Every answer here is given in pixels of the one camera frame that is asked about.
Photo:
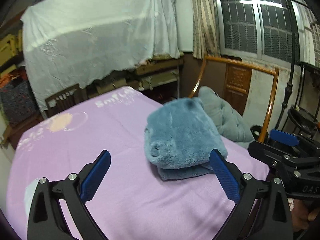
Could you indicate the white lace cover cloth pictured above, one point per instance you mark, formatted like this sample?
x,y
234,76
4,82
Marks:
x,y
75,42

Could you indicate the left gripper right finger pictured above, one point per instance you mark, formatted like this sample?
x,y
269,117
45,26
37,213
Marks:
x,y
261,208

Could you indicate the person's right hand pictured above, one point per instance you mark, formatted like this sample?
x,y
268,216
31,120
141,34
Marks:
x,y
301,217

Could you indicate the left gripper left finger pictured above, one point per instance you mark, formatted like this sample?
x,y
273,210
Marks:
x,y
46,219

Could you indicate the purple printed bed sheet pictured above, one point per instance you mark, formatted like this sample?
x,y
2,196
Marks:
x,y
132,201

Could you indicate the blue fluffy fleece garment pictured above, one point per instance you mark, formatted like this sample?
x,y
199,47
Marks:
x,y
178,140

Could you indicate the dark patterned storage box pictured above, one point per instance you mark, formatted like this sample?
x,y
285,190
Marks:
x,y
18,101

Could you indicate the grey-blue quilted blanket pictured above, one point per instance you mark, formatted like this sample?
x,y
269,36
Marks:
x,y
230,124

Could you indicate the yellow cardboard boxes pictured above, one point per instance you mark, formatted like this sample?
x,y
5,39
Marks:
x,y
11,46

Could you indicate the dark wooden chair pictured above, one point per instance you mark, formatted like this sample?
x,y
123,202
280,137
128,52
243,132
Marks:
x,y
65,99

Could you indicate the barred window with white frame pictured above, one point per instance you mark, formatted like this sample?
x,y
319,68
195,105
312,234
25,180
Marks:
x,y
267,30

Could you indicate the beige checked curtain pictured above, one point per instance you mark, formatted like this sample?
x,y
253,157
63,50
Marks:
x,y
205,37

